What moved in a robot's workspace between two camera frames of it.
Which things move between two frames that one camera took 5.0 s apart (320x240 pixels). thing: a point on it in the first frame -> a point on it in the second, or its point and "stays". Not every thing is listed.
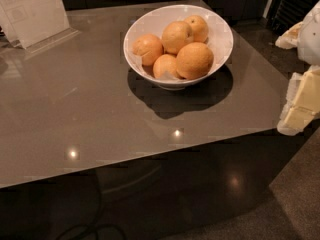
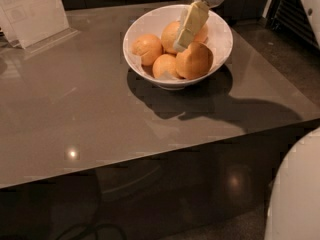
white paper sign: x=33 y=16 stays
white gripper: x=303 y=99 -> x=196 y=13
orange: x=175 y=35 stays
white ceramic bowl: x=152 y=22 stays
